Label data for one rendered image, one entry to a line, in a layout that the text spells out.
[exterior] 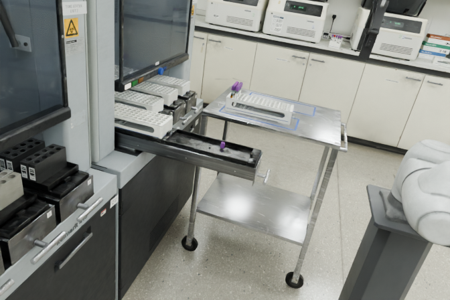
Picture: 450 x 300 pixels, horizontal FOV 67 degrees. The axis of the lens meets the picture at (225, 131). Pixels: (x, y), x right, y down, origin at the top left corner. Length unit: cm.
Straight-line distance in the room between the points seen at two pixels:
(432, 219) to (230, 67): 278
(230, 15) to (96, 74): 249
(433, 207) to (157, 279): 127
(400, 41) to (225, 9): 161
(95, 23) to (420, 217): 103
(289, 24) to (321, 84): 65
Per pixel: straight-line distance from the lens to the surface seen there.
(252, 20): 341
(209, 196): 186
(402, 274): 145
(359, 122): 356
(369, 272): 145
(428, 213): 104
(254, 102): 150
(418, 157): 124
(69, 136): 105
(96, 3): 106
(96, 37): 107
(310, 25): 335
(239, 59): 348
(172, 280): 181
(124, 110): 130
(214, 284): 181
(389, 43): 341
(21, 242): 90
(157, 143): 121
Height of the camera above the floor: 137
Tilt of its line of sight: 25 degrees down
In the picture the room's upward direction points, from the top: 9 degrees clockwise
